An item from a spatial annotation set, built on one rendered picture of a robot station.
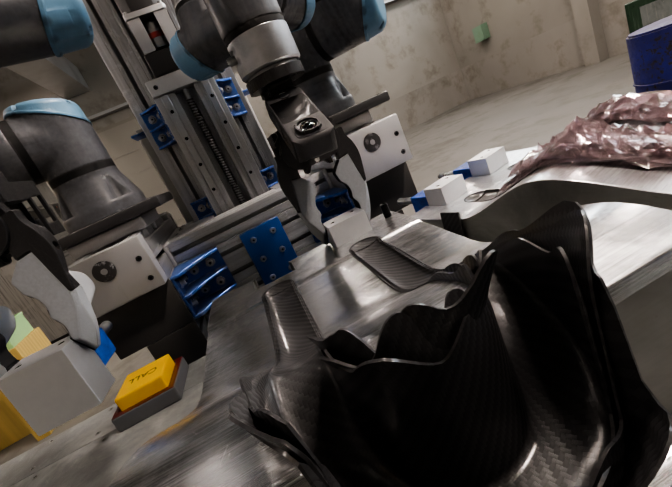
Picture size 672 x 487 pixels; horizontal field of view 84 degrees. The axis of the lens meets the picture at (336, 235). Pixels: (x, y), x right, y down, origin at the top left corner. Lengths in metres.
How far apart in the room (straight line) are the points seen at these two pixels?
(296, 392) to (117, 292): 0.52
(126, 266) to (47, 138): 0.28
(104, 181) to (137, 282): 0.23
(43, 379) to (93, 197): 0.48
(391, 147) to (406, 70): 10.58
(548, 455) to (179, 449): 0.15
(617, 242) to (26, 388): 0.39
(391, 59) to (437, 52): 1.44
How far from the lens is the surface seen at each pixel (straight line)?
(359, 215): 0.46
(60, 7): 0.52
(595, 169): 0.42
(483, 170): 0.65
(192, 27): 0.63
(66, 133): 0.84
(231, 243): 0.79
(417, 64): 11.50
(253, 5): 0.47
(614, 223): 0.21
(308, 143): 0.37
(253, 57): 0.46
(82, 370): 0.37
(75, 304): 0.36
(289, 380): 0.21
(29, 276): 0.37
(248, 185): 0.91
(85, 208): 0.81
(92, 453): 0.58
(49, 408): 0.39
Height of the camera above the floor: 1.03
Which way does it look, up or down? 15 degrees down
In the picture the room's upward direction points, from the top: 25 degrees counter-clockwise
